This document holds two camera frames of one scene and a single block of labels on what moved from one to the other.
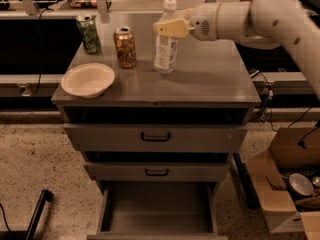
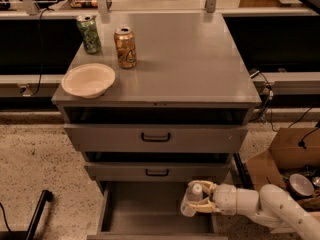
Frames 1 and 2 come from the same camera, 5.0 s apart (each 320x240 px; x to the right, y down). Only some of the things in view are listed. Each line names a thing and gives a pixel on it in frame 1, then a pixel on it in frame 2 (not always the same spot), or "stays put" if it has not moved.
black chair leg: (28, 234) stays put
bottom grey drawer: (157, 210) stays put
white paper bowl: (87, 80) stays put
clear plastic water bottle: (166, 47) to (193, 194)
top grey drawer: (119, 138) stays put
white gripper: (202, 22) to (225, 200)
